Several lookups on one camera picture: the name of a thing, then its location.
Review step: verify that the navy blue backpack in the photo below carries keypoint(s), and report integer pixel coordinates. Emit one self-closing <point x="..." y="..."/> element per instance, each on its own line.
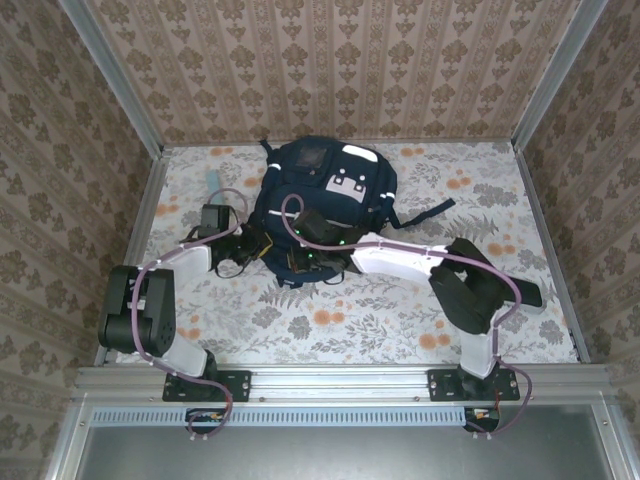
<point x="345" y="210"/>

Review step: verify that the light blue pencil case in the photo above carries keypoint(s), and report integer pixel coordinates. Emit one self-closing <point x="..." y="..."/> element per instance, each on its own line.
<point x="214" y="181"/>

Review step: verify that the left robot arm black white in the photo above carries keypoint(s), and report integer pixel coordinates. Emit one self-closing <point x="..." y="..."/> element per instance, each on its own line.
<point x="135" y="310"/>

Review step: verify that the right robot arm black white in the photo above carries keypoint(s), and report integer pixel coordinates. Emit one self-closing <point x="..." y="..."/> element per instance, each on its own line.
<point x="395" y="257"/>

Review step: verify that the thin aluminium edge strip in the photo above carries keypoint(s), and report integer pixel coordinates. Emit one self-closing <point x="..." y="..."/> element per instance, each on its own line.
<point x="225" y="145"/>

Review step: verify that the grey metal panel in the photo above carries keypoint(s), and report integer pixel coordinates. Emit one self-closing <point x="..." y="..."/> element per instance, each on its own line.
<point x="350" y="455"/>

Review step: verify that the aluminium side rail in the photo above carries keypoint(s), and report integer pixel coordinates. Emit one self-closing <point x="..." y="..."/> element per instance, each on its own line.
<point x="532" y="190"/>
<point x="151" y="190"/>

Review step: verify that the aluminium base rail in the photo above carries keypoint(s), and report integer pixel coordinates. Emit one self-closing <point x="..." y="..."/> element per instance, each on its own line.
<point x="340" y="382"/>

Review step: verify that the aluminium frame post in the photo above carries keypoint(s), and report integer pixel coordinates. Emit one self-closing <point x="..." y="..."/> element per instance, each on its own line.
<point x="110" y="75"/>
<point x="560" y="75"/>

